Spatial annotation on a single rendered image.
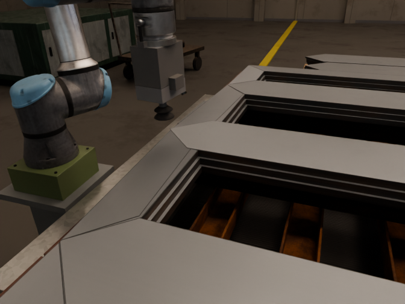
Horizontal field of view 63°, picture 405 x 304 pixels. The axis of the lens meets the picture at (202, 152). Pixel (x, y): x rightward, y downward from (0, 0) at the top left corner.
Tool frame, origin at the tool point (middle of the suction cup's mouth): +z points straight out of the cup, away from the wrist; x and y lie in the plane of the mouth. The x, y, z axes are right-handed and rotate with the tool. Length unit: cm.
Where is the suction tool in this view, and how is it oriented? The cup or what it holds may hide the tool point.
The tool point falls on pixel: (164, 116)
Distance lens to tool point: 70.5
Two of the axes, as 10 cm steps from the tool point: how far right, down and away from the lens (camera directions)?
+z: 0.4, 8.7, 4.8
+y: 4.9, -4.4, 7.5
